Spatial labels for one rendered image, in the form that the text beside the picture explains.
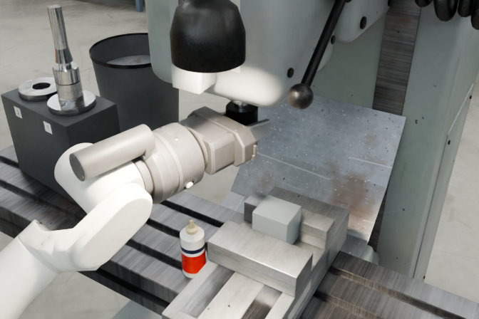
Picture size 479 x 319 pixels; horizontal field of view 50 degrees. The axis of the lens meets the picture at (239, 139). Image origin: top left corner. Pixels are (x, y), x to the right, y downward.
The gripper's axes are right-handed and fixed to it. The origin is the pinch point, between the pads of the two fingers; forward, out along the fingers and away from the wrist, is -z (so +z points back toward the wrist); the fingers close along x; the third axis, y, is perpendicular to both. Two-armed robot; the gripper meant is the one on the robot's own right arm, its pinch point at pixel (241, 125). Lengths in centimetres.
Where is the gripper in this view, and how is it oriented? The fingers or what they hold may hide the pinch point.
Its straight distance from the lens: 75.5
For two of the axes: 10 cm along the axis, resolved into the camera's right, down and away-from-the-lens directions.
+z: -7.2, 3.6, -6.0
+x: -7.0, -3.7, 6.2
